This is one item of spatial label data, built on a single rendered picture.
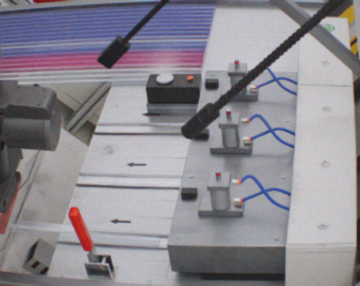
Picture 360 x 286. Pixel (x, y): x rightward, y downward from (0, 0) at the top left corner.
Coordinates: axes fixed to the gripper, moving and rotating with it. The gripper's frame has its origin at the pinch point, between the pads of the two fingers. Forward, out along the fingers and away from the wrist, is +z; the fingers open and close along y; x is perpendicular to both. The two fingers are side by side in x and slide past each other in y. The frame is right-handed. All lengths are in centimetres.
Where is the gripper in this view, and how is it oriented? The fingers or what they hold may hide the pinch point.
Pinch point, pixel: (0, 224)
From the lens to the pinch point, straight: 105.3
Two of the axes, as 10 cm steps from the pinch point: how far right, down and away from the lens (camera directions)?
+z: 0.0, 7.7, 6.4
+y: 1.4, -6.3, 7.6
